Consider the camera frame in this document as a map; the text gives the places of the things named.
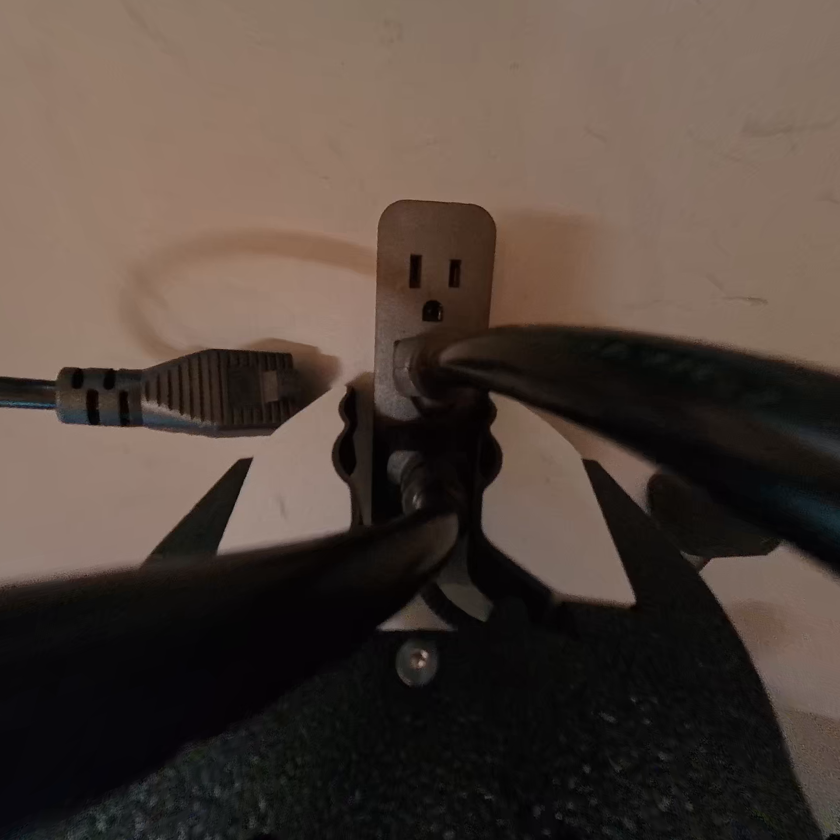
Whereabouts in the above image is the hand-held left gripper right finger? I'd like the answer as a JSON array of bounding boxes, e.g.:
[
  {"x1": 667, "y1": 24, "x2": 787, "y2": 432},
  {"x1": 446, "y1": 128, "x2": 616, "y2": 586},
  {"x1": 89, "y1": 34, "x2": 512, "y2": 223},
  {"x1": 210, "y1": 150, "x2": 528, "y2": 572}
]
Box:
[{"x1": 456, "y1": 394, "x2": 639, "y2": 608}]

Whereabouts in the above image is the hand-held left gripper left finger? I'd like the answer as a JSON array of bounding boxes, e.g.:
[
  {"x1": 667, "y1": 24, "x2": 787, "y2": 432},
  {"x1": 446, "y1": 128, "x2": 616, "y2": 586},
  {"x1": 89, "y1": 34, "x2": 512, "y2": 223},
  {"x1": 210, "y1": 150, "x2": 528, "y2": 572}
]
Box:
[{"x1": 217, "y1": 386, "x2": 376, "y2": 559}]

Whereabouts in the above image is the short black power cord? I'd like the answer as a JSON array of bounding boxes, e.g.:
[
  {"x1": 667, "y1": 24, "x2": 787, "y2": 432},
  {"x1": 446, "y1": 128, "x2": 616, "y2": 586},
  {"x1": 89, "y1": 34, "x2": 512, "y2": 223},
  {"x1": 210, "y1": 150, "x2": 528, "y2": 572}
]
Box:
[
  {"x1": 392, "y1": 323, "x2": 840, "y2": 573},
  {"x1": 0, "y1": 350, "x2": 463, "y2": 840}
]

